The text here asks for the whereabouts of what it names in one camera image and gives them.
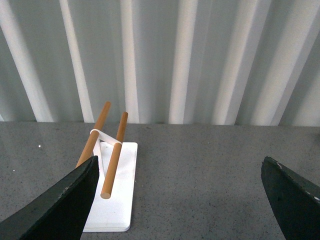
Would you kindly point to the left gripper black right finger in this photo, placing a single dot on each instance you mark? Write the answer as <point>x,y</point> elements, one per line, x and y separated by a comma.
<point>295,201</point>

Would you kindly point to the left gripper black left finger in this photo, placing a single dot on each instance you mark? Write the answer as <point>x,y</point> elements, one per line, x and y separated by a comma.
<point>61,212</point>

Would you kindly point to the white wooden towel rack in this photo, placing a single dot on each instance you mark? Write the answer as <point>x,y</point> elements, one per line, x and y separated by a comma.
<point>111,210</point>

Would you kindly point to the white pleated curtain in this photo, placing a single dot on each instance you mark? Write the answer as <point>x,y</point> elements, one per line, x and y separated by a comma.
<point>219,62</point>

